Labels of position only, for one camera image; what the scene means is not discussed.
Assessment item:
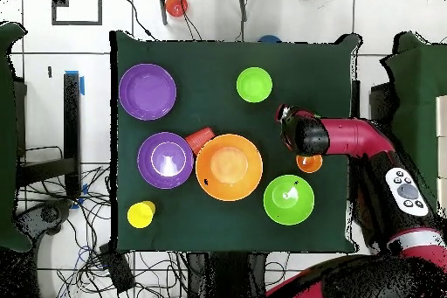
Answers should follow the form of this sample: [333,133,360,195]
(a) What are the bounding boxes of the small green bowl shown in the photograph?
[236,66,273,104]

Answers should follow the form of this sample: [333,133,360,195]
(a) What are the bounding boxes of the red cup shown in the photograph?
[184,127,216,156]

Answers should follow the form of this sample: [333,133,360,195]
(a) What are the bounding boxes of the large orange bowl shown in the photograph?
[195,133,264,202]

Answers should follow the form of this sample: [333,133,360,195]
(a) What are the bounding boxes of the purple bowl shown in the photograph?
[118,63,178,121]
[137,131,195,190]

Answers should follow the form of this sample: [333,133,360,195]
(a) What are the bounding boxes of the orange cup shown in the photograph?
[295,153,324,174]

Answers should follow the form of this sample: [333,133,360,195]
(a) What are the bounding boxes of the large green bowl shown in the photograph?
[263,174,316,226]

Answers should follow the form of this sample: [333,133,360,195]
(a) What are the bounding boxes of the neighbouring green table cloth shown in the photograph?
[380,31,447,215]
[0,21,34,253]

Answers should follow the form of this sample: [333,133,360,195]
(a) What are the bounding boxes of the small orange bowl on floor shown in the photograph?
[164,0,189,18]

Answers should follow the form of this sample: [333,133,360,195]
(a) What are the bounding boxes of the dark green tablecloth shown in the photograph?
[109,30,361,256]

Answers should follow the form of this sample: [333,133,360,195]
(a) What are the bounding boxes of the white boxes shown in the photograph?
[435,94,447,224]

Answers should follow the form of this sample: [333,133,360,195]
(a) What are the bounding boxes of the yellow cup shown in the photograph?
[127,200,157,230]

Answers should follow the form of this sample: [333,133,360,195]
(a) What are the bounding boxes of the black box on floor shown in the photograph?
[98,242,136,295]

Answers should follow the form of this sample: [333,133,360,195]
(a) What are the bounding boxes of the grey black machine base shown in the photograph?
[15,199,72,236]

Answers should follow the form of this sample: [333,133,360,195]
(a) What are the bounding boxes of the grey camera stand legs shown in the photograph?
[155,0,251,26]

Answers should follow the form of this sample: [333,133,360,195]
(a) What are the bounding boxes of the black post stand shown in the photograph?
[17,72,82,198]

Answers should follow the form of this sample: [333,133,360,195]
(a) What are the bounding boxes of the bundle of cables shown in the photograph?
[18,164,189,298]

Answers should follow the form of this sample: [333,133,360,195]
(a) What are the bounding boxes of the black square frame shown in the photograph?
[51,0,103,26]

